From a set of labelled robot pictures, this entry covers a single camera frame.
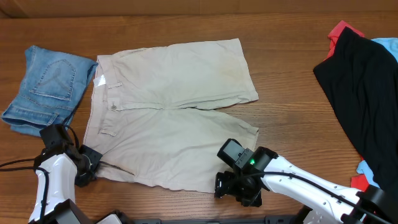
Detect beige cotton shorts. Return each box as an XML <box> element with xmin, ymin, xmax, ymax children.
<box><xmin>84</xmin><ymin>39</ymin><xmax>259</xmax><ymax>193</ymax></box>

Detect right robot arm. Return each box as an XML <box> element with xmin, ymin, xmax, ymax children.
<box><xmin>215</xmin><ymin>142</ymin><xmax>397</xmax><ymax>223</ymax></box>

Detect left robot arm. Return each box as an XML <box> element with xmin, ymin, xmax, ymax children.
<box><xmin>29</xmin><ymin>143</ymin><xmax>102</xmax><ymax>223</ymax></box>

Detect folded blue denim jeans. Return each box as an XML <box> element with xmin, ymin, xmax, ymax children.
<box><xmin>1</xmin><ymin>45</ymin><xmax>98</xmax><ymax>136</ymax></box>

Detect red garment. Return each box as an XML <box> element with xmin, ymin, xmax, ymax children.
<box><xmin>326</xmin><ymin>21</ymin><xmax>369</xmax><ymax>191</ymax></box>

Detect black garment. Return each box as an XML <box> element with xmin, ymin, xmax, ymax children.
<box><xmin>313</xmin><ymin>27</ymin><xmax>397</xmax><ymax>193</ymax></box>

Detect light blue garment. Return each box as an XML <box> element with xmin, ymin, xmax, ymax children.
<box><xmin>356</xmin><ymin>37</ymin><xmax>397</xmax><ymax>188</ymax></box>

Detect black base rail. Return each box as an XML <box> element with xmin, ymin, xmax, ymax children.
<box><xmin>132</xmin><ymin>215</ymin><xmax>296</xmax><ymax>224</ymax></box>

